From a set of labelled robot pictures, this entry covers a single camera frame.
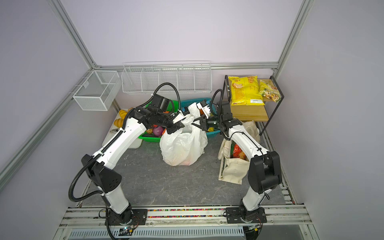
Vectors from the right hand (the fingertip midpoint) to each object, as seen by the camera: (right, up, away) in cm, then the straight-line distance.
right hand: (191, 123), depth 79 cm
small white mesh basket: (-63, +22, +21) cm, 70 cm away
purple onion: (-15, -3, -11) cm, 19 cm away
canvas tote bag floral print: (+22, -23, -5) cm, 33 cm away
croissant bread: (-55, +1, +29) cm, 62 cm away
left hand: (-5, -1, -3) cm, 6 cm away
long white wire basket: (-2, +34, +26) cm, 43 cm away
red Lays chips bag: (+25, -15, +4) cm, 30 cm away
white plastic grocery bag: (-3, -12, +1) cm, 12 cm away
